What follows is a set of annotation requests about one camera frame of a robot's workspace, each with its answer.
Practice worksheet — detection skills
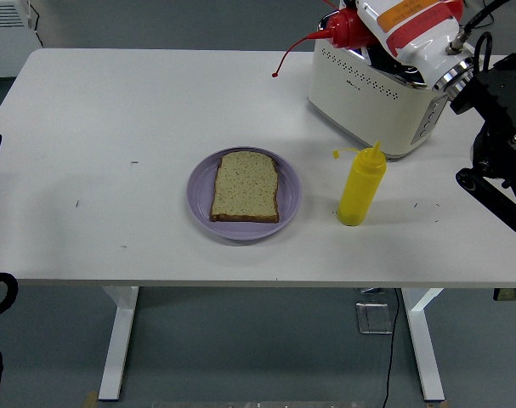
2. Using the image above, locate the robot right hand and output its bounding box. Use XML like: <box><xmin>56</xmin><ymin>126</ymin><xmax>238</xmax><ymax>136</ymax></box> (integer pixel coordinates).
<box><xmin>353</xmin><ymin>0</ymin><xmax>472</xmax><ymax>84</ymax></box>

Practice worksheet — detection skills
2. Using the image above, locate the red squeeze bottle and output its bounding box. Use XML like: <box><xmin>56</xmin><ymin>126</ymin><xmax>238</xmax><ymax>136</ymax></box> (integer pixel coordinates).
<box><xmin>271</xmin><ymin>0</ymin><xmax>466</xmax><ymax>79</ymax></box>

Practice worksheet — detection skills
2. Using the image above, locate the slice of bread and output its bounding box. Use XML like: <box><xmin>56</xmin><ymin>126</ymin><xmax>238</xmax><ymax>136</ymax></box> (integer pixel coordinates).
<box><xmin>208</xmin><ymin>150</ymin><xmax>281</xmax><ymax>224</ymax></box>

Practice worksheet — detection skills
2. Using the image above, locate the cream and chrome toaster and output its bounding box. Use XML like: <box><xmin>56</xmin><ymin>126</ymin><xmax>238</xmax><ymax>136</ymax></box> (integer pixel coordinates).
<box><xmin>306</xmin><ymin>10</ymin><xmax>451</xmax><ymax>162</ymax></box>

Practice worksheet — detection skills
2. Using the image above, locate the white ribbed appliance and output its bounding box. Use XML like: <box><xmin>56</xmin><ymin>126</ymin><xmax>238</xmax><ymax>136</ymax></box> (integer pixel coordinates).
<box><xmin>0</xmin><ymin>0</ymin><xmax>40</xmax><ymax>80</ymax></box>

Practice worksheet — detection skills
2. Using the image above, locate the yellow squeeze bottle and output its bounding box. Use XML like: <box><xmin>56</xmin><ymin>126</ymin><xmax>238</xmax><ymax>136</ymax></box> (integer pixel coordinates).
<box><xmin>332</xmin><ymin>140</ymin><xmax>388</xmax><ymax>227</ymax></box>

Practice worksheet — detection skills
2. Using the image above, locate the white table leg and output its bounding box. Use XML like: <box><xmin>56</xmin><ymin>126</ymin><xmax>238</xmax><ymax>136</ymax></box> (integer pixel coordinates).
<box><xmin>400</xmin><ymin>287</ymin><xmax>445</xmax><ymax>402</ymax></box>
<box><xmin>98</xmin><ymin>286</ymin><xmax>139</xmax><ymax>402</ymax></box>

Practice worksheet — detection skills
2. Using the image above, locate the purple plate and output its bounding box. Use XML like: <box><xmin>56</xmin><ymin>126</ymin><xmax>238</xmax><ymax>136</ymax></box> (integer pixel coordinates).
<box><xmin>185</xmin><ymin>146</ymin><xmax>302</xmax><ymax>242</ymax></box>

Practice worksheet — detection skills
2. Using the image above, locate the metal floor socket plate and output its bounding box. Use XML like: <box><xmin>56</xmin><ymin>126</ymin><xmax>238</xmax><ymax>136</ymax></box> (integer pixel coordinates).
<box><xmin>354</xmin><ymin>301</ymin><xmax>394</xmax><ymax>336</ymax></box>

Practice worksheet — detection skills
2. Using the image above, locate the black appliance cable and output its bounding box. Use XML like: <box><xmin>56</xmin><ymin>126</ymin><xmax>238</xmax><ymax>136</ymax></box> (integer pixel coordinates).
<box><xmin>27</xmin><ymin>0</ymin><xmax>44</xmax><ymax>48</ymax></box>

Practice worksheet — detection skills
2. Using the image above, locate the thin black cable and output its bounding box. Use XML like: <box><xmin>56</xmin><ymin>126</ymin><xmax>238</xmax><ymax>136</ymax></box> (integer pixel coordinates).
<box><xmin>380</xmin><ymin>287</ymin><xmax>401</xmax><ymax>408</ymax></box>

